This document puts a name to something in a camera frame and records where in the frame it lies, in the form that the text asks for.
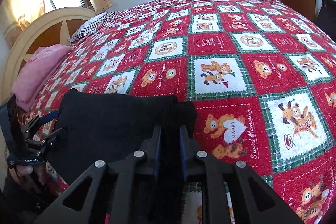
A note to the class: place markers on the black pants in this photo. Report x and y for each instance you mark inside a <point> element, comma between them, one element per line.
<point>111,126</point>

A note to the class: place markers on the red patchwork bedspread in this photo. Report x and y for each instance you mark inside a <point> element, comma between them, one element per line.
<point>261,77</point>

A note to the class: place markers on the striped pillow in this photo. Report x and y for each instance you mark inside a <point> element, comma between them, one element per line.
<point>92,25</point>

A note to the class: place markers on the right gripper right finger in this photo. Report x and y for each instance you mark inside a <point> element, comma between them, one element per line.
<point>221,192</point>

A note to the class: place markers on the cream wooden headboard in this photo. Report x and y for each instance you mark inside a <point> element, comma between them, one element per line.
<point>54,27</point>

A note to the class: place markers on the left yellow curtain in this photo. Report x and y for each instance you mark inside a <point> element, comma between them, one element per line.
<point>17,15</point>

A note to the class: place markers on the black folding chair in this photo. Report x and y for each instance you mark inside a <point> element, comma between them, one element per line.
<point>326,19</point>

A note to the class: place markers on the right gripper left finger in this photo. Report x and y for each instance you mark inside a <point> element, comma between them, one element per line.
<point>112,192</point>

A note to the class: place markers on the pink folded blanket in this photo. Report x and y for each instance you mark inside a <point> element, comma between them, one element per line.
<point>33,76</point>

